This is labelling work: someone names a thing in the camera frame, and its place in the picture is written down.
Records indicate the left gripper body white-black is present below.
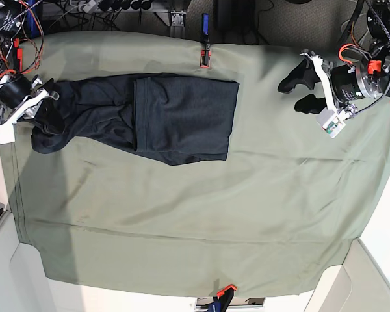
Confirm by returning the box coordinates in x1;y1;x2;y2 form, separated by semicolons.
301;49;390;138

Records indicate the right gripper body white-black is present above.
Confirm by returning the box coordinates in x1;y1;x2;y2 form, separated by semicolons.
0;74;47;144

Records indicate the dark navy long-sleeve shirt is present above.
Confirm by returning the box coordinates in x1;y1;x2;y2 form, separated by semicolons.
31;73;239;166

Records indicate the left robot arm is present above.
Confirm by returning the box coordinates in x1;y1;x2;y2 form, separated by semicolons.
278;1;390;138

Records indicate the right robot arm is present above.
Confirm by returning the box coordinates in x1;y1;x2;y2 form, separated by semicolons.
0;1;65;144

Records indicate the top left orange-black clamp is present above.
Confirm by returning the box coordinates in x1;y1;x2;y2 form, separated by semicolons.
13;38;23;72

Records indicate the black power adapter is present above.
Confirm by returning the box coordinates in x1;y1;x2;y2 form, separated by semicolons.
213;0;237;31

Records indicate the green table cloth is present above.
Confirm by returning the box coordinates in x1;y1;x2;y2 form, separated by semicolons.
0;31;390;297

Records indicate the bottom centre orange-black clamp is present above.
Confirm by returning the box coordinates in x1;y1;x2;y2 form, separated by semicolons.
207;284;237;312

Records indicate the grey metal bracket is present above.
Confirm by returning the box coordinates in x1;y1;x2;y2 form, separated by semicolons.
170;10;187;39

